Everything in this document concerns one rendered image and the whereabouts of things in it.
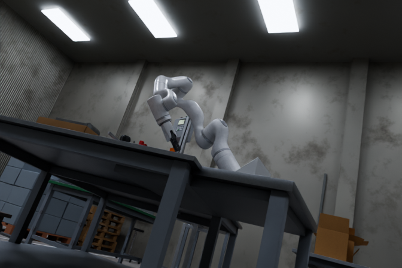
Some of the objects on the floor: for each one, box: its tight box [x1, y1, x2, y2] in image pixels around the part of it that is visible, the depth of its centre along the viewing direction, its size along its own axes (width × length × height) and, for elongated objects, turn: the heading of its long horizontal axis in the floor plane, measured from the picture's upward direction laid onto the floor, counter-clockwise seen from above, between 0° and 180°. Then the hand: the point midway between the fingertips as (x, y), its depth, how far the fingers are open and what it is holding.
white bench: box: [25, 180, 156, 264], centre depth 431 cm, size 190×75×80 cm, turn 10°
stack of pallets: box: [56, 206, 125, 253], centre depth 664 cm, size 107×74×76 cm
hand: (176, 147), depth 184 cm, fingers closed
